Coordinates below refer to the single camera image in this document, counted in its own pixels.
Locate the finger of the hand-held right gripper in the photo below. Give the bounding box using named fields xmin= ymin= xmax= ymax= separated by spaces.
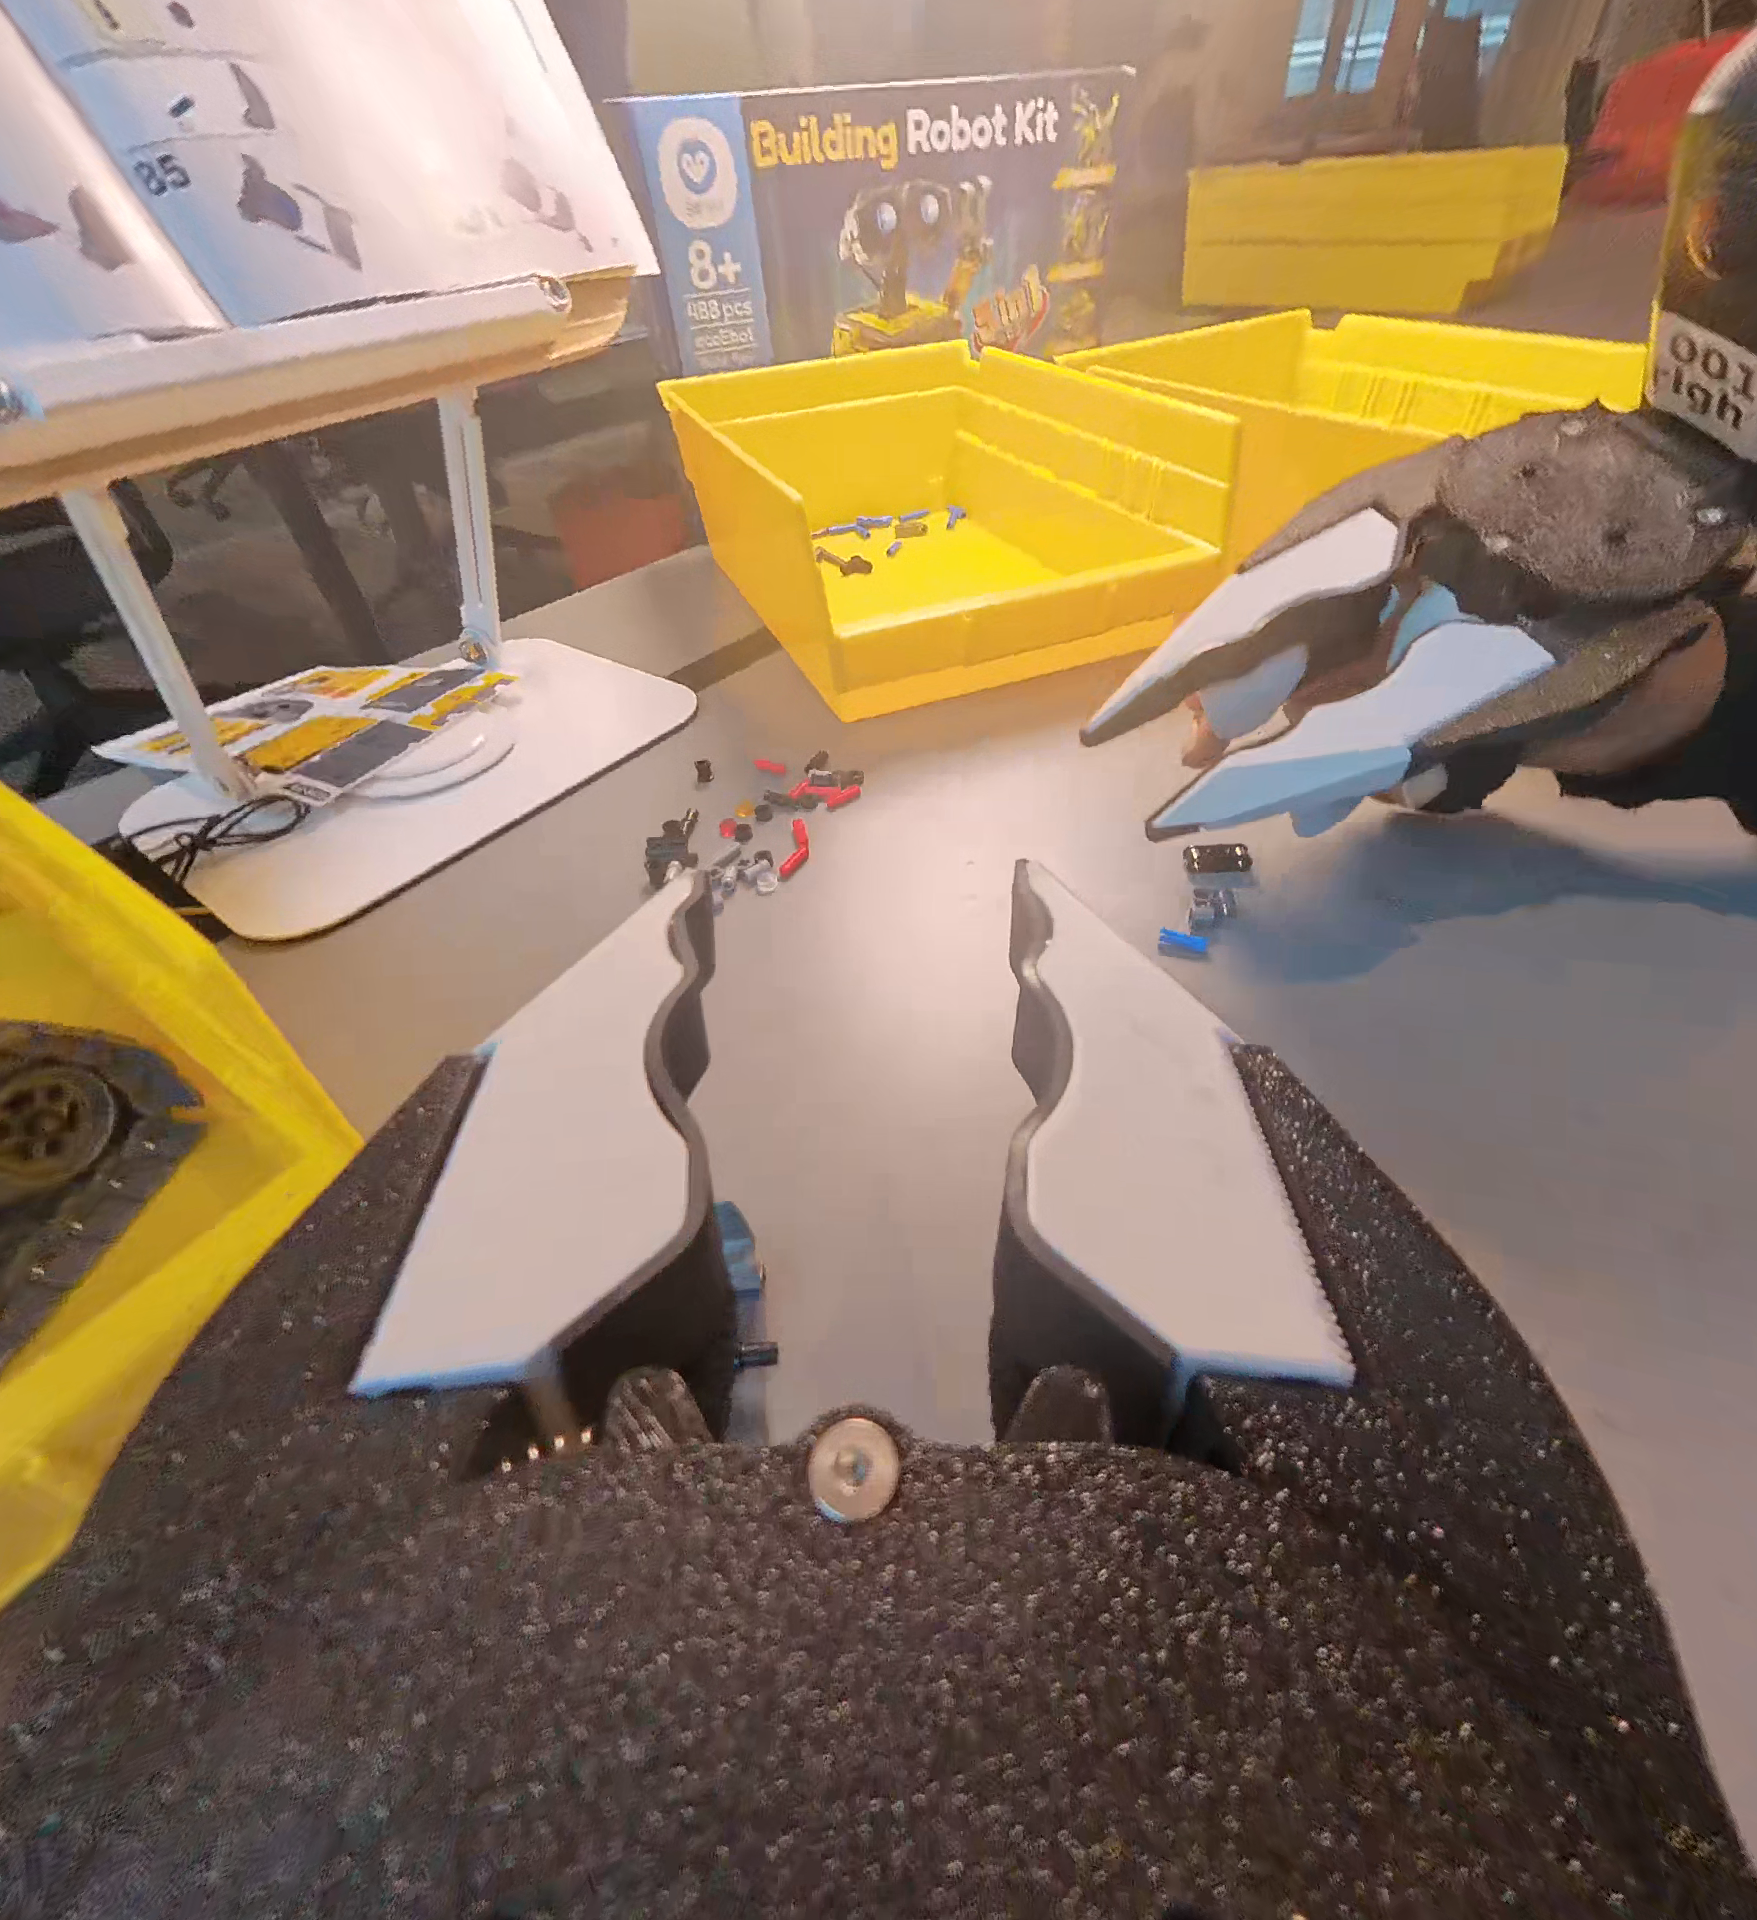
xmin=1146 ymin=620 xmax=1557 ymax=841
xmin=1079 ymin=507 xmax=1409 ymax=748

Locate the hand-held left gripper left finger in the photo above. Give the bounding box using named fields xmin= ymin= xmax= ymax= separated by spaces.
xmin=351 ymin=867 xmax=722 ymax=1400

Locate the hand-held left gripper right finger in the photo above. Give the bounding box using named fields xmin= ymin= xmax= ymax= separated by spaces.
xmin=994 ymin=860 xmax=1358 ymax=1391

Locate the grey toy brick assembly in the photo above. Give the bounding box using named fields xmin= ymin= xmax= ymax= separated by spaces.
xmin=711 ymin=1200 xmax=783 ymax=1370

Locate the yellow plastic bin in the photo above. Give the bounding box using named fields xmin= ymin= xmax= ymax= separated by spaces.
xmin=1065 ymin=307 xmax=1653 ymax=566
xmin=0 ymin=727 xmax=367 ymax=1682
xmin=658 ymin=337 xmax=1247 ymax=725
xmin=1182 ymin=141 xmax=1569 ymax=317

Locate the grey desk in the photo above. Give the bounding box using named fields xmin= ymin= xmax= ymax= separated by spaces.
xmin=30 ymin=533 xmax=1757 ymax=1893

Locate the white desk stand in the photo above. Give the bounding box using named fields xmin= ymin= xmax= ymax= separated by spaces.
xmin=0 ymin=266 xmax=701 ymax=944

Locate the person's right hand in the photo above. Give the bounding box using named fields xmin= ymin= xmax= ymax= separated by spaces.
xmin=1513 ymin=608 xmax=1735 ymax=778

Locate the red rounded seat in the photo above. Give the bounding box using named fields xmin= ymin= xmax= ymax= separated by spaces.
xmin=1584 ymin=27 xmax=1757 ymax=212

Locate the pile of small brick parts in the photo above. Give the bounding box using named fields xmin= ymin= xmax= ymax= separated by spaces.
xmin=642 ymin=751 xmax=868 ymax=907

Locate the yellow grey instruction booklet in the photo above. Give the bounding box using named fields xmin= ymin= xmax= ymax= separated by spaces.
xmin=94 ymin=659 xmax=521 ymax=798

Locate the yellow tracked toy vehicle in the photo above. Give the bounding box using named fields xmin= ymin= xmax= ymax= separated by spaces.
xmin=0 ymin=1020 xmax=213 ymax=1442

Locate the blue-grey toy box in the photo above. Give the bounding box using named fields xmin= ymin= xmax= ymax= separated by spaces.
xmin=606 ymin=67 xmax=1137 ymax=369

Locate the red container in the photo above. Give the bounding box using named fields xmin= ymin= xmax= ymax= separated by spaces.
xmin=548 ymin=481 xmax=692 ymax=596

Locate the open instruction manual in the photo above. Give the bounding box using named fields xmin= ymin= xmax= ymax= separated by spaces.
xmin=0 ymin=0 xmax=658 ymax=407

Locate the black cable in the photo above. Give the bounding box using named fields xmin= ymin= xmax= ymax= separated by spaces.
xmin=96 ymin=793 xmax=313 ymax=918

